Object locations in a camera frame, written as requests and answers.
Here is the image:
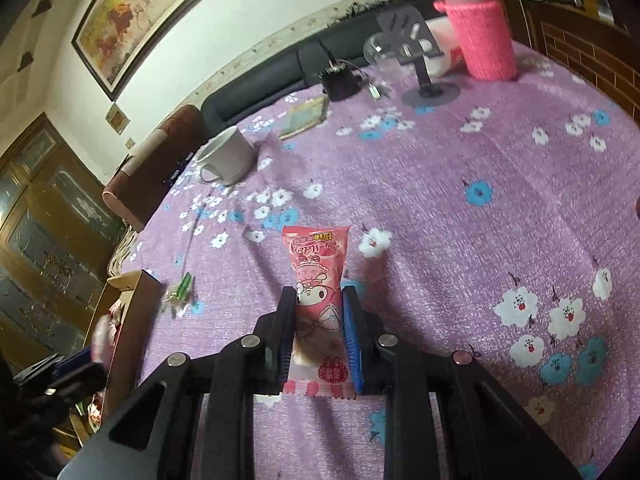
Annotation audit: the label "clear plastic cup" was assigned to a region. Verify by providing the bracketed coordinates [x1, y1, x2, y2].
[362, 32, 413, 82]

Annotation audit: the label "wooden side counter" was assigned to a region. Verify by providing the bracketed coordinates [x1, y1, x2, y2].
[499, 0, 639, 122]

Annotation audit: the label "small booklet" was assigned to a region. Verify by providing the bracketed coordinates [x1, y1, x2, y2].
[278, 94, 329, 140]

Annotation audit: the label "purple floral tablecloth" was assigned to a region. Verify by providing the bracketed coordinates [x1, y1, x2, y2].
[124, 48, 639, 479]

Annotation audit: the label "white round container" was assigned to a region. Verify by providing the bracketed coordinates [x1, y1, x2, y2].
[425, 16, 464, 78]

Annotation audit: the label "wooden cabinet doors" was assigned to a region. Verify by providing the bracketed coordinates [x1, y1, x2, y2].
[1, 115, 125, 370]

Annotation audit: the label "pink knit-sleeved bottle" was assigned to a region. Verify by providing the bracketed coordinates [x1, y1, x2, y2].
[434, 0, 518, 81]

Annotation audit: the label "pink strawberry snack packet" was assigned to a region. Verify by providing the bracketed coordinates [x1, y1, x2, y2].
[282, 226, 356, 400]

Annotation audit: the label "black leather sofa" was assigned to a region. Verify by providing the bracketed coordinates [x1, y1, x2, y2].
[201, 0, 442, 134]

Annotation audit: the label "white ceramic mug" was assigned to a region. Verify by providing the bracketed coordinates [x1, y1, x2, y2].
[195, 126, 257, 186]

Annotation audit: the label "framed horse painting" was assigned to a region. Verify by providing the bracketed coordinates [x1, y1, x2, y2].
[72, 0, 198, 101]

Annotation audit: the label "brown armchair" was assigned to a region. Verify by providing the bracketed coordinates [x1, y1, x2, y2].
[102, 104, 209, 233]

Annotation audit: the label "shallow cardboard tray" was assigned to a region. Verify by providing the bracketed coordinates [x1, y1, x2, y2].
[70, 270, 163, 444]

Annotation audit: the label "black phone stand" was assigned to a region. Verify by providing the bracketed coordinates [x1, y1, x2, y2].
[376, 6, 460, 108]

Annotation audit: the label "black pen holder cup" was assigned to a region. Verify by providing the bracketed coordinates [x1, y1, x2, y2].
[318, 63, 361, 102]

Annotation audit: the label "clear green-ended candy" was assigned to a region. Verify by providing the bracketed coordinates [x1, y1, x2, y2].
[162, 272, 194, 318]

